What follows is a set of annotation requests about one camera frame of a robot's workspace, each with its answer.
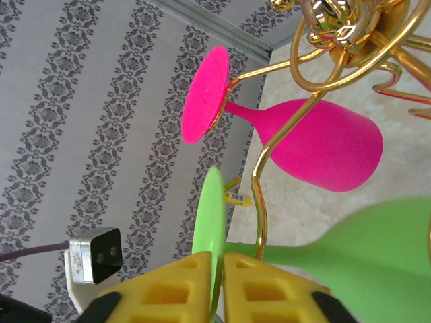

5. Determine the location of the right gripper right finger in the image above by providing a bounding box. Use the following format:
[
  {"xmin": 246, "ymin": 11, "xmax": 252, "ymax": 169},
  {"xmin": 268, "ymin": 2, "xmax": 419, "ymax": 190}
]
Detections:
[{"xmin": 223, "ymin": 252, "xmax": 356, "ymax": 323}]

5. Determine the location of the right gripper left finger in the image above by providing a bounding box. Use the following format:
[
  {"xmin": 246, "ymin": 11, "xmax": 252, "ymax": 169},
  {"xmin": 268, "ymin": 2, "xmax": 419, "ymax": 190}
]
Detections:
[{"xmin": 77, "ymin": 251, "xmax": 213, "ymax": 323}]

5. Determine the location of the green wine glass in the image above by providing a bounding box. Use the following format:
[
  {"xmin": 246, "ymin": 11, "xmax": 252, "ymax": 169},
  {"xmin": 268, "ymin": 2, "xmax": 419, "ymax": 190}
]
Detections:
[{"xmin": 191, "ymin": 166, "xmax": 431, "ymax": 323}]

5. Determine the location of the pink wine glass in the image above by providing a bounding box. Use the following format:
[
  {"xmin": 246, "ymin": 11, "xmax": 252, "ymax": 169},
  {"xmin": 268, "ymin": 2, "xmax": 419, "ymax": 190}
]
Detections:
[{"xmin": 181, "ymin": 46, "xmax": 384, "ymax": 193}]

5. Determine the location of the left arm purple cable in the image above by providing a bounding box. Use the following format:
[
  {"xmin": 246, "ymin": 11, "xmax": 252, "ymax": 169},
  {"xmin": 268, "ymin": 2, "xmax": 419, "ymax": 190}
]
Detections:
[{"xmin": 0, "ymin": 240, "xmax": 72, "ymax": 264}]

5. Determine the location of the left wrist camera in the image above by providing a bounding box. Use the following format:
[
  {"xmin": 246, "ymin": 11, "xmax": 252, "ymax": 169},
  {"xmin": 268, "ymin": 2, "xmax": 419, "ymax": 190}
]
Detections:
[{"xmin": 63, "ymin": 227, "xmax": 123, "ymax": 314}]

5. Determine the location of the aluminium frame post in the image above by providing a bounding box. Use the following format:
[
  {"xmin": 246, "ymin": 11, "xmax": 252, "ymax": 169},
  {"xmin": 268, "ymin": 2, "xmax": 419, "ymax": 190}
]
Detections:
[{"xmin": 153, "ymin": 0, "xmax": 273, "ymax": 64}]

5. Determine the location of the gold wire wine glass rack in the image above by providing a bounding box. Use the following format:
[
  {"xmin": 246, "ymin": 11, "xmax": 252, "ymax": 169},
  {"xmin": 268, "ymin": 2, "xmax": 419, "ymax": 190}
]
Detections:
[{"xmin": 208, "ymin": 0, "xmax": 431, "ymax": 323}]

